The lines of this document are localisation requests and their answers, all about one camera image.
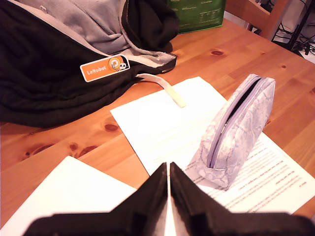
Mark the silver green pet food bag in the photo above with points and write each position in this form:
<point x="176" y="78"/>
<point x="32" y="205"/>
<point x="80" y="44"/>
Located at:
<point x="197" y="14"/>

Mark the wooden chair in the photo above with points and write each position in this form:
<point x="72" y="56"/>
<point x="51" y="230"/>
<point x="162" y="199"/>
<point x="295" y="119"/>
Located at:
<point x="275" y="19"/>

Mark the blank white paper sheet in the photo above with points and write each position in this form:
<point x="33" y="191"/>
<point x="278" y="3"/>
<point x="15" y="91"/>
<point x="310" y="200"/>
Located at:
<point x="69" y="186"/>

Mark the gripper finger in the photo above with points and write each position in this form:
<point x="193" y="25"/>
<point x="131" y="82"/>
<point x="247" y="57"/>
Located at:
<point x="142" y="211"/>
<point x="197" y="211"/>

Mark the printed paper sheet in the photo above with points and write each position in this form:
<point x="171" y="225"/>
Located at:
<point x="160" y="127"/>

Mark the black hoodie grey lining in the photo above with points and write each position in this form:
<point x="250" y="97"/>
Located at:
<point x="37" y="73"/>

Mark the purple snakeskin zipper pouch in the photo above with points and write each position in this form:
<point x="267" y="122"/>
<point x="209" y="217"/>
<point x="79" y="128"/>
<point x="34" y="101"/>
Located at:
<point x="241" y="137"/>

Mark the black metal frame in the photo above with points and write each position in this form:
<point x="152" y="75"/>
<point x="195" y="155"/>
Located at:
<point x="299" y="29"/>

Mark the orange LeRobot sticker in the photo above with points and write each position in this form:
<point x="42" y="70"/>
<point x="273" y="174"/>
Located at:
<point x="98" y="71"/>

